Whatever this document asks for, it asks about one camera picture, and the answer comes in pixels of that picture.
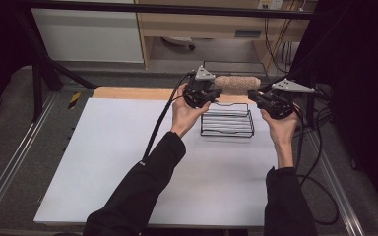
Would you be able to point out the yellow black striped tape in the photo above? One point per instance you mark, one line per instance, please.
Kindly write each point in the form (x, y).
(74, 100)

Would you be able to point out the light wooden desk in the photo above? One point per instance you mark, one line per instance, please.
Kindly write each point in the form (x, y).
(210, 26)

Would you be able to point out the aluminium rail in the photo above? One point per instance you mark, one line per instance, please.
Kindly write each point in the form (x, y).
(338, 187)
(13, 164)

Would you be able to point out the white power strip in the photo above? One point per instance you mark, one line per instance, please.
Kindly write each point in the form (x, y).
(270, 4)

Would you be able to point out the beige towel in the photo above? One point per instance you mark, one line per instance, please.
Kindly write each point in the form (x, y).
(237, 85)

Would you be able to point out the black metal stand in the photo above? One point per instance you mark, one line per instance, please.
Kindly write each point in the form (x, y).
(42, 72)

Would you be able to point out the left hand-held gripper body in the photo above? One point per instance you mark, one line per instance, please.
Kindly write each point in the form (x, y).
(198, 90)

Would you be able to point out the white cabinet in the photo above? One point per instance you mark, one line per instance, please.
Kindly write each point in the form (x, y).
(88, 36)

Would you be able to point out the person's right hand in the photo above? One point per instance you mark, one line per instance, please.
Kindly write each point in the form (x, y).
(282, 129)

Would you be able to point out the black metal frame bar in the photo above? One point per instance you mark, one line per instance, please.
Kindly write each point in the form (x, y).
(164, 8)

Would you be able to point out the black curtain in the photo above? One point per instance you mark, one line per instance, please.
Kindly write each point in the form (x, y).
(364, 98)

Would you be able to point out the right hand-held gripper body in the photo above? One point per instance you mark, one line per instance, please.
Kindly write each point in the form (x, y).
(280, 98)

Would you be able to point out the person's left hand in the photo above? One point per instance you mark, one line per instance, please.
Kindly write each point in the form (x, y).
(185, 114)

